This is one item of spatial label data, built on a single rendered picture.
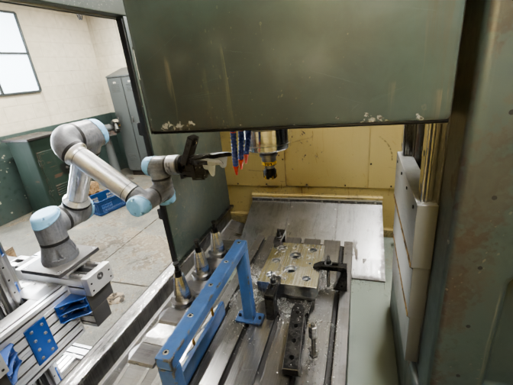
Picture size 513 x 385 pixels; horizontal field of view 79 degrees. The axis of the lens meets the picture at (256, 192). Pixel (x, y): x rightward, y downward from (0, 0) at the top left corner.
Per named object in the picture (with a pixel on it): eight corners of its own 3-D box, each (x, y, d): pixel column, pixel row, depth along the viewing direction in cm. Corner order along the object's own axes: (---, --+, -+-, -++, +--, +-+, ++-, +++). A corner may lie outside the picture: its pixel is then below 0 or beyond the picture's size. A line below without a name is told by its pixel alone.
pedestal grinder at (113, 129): (109, 186, 573) (91, 124, 531) (103, 182, 599) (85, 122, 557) (133, 179, 601) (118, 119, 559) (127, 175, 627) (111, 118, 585)
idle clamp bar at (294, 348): (282, 384, 90) (281, 368, 87) (292, 317, 113) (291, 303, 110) (299, 386, 88) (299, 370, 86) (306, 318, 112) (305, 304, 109)
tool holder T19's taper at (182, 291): (186, 303, 77) (181, 281, 74) (171, 301, 78) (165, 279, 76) (195, 292, 81) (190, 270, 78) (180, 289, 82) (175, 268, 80)
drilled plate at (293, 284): (257, 290, 122) (256, 280, 120) (275, 250, 147) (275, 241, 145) (317, 299, 115) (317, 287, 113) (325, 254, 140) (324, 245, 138)
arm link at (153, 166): (154, 173, 127) (150, 153, 124) (178, 173, 124) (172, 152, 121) (143, 180, 120) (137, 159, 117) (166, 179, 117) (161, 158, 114)
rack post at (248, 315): (234, 321, 113) (224, 252, 102) (240, 311, 118) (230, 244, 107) (261, 326, 110) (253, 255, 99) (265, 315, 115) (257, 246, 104)
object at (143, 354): (123, 363, 65) (122, 360, 64) (139, 342, 69) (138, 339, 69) (152, 370, 62) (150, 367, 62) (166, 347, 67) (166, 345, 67)
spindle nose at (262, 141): (289, 152, 95) (287, 112, 90) (239, 154, 98) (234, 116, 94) (293, 140, 109) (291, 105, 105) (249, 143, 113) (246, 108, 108)
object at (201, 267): (207, 275, 87) (202, 255, 84) (192, 275, 88) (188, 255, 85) (212, 266, 91) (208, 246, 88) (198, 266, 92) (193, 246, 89)
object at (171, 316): (154, 323, 74) (153, 320, 74) (166, 307, 79) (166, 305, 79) (179, 328, 72) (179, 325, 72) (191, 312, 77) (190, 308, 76)
